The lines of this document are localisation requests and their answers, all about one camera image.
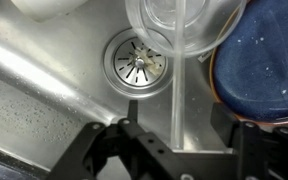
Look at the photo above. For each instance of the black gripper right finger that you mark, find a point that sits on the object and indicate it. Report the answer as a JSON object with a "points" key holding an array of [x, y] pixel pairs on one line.
{"points": [[260, 155]]}

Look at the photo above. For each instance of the clear glass bowl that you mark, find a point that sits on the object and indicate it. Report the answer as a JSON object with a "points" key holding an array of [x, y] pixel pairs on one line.
{"points": [[198, 25]]}

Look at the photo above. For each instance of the stainless steel sink basin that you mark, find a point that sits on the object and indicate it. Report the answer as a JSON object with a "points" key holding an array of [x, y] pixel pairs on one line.
{"points": [[52, 81]]}

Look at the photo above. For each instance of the metal sink drain strainer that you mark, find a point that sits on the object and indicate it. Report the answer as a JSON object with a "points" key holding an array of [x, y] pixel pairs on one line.
{"points": [[133, 69]]}

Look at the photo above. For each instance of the dark blue plate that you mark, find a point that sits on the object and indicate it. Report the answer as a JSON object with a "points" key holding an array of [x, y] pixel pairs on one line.
{"points": [[249, 70]]}

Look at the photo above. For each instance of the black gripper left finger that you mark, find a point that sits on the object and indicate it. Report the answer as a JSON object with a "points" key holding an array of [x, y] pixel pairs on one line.
{"points": [[142, 154]]}

